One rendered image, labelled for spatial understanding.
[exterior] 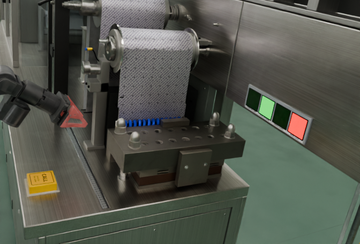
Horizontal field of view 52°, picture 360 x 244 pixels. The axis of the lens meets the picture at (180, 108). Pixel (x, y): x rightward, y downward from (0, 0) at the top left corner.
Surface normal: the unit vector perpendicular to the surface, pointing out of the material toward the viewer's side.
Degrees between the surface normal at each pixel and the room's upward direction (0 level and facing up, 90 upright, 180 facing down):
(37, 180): 0
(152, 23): 92
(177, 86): 90
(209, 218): 90
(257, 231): 0
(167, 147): 0
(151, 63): 90
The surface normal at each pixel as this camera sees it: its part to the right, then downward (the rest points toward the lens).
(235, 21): -0.89, 0.05
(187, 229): 0.44, 0.39
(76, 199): 0.14, -0.92
